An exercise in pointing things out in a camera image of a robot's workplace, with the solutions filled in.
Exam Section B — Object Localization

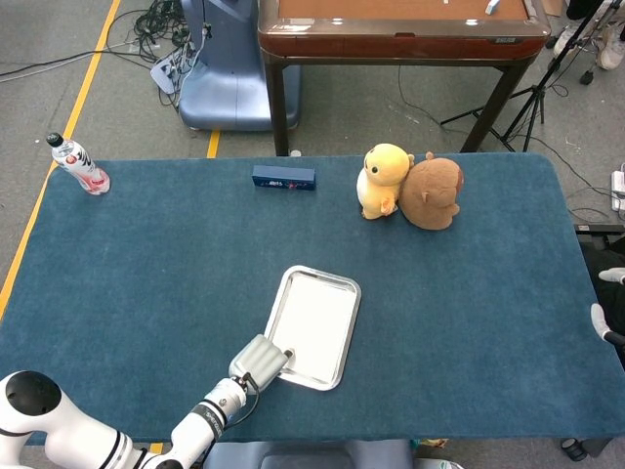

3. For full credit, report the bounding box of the white power strip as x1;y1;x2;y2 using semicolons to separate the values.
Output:
610;169;625;212

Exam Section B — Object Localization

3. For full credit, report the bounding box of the black tripod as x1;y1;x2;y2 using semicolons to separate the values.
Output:
439;0;616;153

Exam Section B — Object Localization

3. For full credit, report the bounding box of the grey power strip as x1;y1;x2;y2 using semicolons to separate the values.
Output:
149;46;196;94

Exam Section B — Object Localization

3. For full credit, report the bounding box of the silver metal tray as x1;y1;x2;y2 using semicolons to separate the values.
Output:
256;265;362;392

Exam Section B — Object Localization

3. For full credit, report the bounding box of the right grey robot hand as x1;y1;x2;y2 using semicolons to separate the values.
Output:
589;267;625;365

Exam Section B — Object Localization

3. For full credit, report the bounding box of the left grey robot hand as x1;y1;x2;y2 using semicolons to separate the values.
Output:
228;334;296;392

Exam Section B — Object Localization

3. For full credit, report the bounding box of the white sneaker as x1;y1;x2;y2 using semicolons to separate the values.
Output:
554;21;582;56
598;32;625;71

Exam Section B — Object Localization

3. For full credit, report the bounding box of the grey blue robot torso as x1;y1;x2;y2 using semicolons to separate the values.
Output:
202;439;416;469

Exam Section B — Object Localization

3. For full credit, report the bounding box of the yellow plush toy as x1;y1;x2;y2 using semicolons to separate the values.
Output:
356;143;416;221

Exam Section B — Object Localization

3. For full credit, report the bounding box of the brown plush toy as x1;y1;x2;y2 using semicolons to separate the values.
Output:
399;150;466;232

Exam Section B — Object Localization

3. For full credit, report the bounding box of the white paper napkin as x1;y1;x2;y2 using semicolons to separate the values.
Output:
269;280;355;380

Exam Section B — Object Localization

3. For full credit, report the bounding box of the black caster wheel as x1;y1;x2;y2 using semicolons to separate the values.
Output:
560;437;602;463

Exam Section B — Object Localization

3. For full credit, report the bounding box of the blue tablecloth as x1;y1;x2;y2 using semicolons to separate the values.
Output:
0;152;620;446

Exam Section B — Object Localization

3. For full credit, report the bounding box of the black cable bundle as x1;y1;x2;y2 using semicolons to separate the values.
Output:
134;0;191;55

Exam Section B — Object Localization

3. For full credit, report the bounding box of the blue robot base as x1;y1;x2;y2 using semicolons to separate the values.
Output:
178;0;302;132

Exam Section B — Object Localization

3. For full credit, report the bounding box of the dark blue printed box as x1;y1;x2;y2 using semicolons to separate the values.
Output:
251;164;316;192

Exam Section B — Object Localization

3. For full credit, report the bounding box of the brown mahjong table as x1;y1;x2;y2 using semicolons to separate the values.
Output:
257;0;552;156

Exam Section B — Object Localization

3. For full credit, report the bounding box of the clear plastic drink bottle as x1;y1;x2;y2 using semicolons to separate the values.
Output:
45;132;111;195

